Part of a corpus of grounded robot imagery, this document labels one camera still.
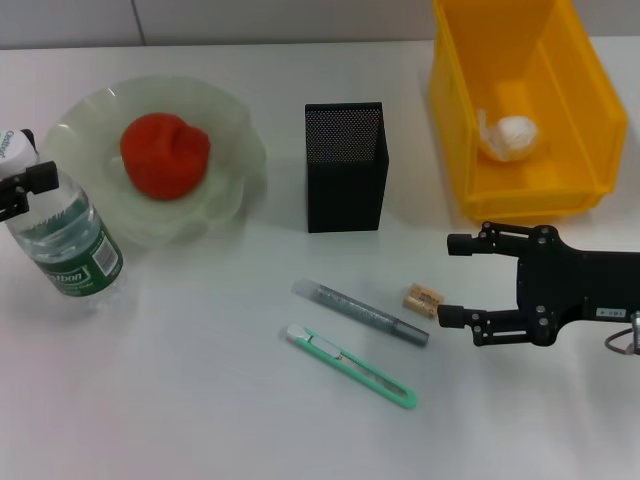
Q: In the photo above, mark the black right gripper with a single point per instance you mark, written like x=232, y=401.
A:
x=575, y=285

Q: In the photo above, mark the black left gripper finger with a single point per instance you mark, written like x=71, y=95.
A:
x=30, y=137
x=30, y=180

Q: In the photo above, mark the clear green-label water bottle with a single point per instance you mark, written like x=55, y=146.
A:
x=70, y=250

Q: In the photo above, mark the orange fruit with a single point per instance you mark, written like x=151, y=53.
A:
x=165, y=155

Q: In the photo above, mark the white paper ball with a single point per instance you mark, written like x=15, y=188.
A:
x=510, y=137

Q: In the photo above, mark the grey pen with clear cap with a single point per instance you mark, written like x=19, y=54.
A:
x=360, y=312

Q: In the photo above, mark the green utility knife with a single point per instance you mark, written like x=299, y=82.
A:
x=350, y=362

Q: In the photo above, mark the black mesh pen holder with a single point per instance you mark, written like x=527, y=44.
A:
x=345, y=190

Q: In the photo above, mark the translucent green fruit plate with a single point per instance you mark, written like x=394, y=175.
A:
x=225, y=150

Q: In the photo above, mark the small wooden pencil sharpener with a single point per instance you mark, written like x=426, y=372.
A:
x=424, y=299

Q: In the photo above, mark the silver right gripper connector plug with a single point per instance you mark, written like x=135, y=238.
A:
x=636, y=332

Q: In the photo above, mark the yellow plastic storage bin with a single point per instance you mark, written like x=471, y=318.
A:
x=565, y=60

